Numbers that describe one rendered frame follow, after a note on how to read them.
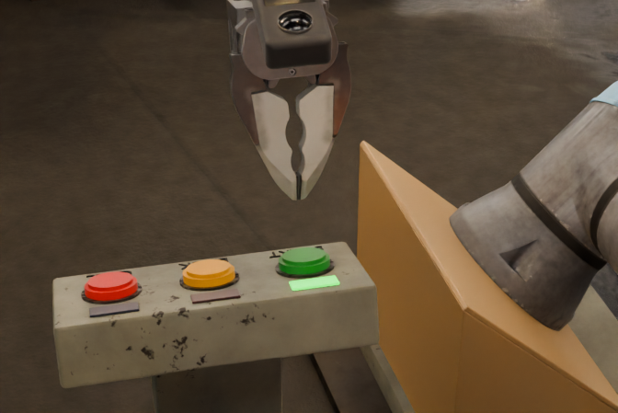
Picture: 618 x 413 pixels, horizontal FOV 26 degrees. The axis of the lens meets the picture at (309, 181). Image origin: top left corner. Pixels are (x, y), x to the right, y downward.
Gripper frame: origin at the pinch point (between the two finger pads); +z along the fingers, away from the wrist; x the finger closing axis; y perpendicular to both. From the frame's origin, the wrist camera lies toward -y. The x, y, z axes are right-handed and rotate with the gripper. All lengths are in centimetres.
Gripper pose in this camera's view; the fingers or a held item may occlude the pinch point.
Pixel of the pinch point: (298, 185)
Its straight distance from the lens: 102.5
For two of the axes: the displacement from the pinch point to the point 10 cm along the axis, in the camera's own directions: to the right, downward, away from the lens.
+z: 0.7, 9.6, 2.8
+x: -9.8, 1.2, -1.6
